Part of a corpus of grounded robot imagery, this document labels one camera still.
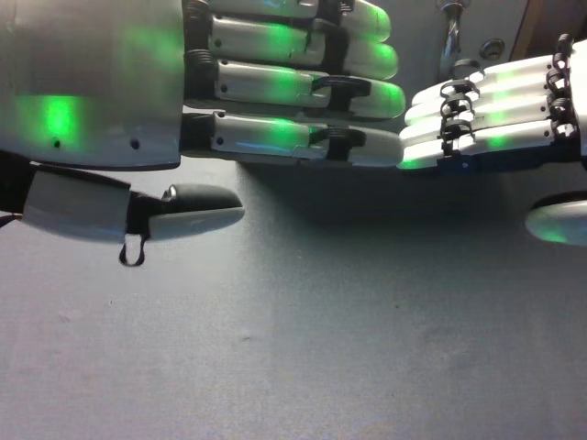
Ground light wood cabinet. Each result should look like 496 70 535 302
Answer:
508 0 587 61

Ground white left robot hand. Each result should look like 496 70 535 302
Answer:
0 0 407 269

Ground grey metal panel with handle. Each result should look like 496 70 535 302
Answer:
375 0 533 100

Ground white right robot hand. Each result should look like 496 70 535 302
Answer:
396 34 587 247

